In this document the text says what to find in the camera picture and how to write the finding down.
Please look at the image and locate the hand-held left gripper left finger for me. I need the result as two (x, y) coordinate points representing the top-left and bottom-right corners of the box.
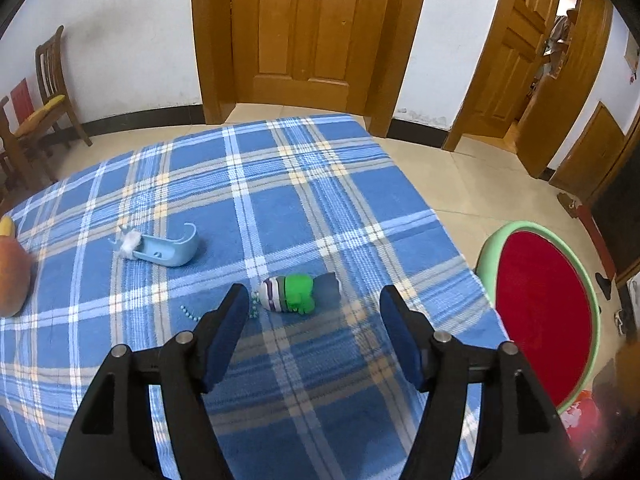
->
(55, 283), (250, 480)

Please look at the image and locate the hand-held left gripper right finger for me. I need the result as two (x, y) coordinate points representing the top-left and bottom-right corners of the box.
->
(380, 285), (583, 480)

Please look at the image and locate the green striped toy figure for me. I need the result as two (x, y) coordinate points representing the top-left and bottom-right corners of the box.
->
(258, 271), (344, 315)

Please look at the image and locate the light blue plastic scoop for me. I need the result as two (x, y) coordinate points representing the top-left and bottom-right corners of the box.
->
(132, 222), (202, 268)

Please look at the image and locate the white fluff ball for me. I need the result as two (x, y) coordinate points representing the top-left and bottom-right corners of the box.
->
(112, 227), (144, 260)

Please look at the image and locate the red stool with green rim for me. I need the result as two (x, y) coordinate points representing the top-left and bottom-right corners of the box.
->
(475, 221), (602, 413)

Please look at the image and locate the blue plaid tablecloth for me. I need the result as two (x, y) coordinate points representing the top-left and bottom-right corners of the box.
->
(0, 114), (512, 480)

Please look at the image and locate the red plastic bag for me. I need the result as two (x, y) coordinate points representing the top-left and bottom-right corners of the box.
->
(562, 395), (609, 462)

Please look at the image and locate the red wooden bar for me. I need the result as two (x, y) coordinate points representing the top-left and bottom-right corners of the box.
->
(557, 192), (617, 282)

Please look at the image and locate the large round orange pomelo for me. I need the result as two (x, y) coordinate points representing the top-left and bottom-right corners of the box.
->
(0, 237), (35, 318)

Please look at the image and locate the dark cabinet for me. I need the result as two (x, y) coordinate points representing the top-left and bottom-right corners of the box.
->
(590, 125), (640, 287)

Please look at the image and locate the open wooden door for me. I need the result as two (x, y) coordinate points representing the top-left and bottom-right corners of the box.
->
(442, 0), (614, 179)

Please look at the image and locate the yellow seat cushion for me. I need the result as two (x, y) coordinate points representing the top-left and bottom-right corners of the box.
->
(15, 94), (67, 127)

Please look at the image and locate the red panel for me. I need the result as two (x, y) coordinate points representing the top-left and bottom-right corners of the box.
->
(10, 77), (35, 122)

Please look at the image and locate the closed wooden door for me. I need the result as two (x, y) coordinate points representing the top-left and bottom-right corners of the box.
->
(192, 0), (433, 138)

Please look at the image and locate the wooden chair with slatted back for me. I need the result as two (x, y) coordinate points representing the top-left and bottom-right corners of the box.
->
(14, 25), (94, 148)

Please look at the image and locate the pale green bead chain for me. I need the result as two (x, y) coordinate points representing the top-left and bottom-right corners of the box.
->
(180, 291), (262, 322)

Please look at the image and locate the low wooden wall panel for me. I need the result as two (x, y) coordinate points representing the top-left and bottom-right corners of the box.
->
(550, 101), (629, 202)

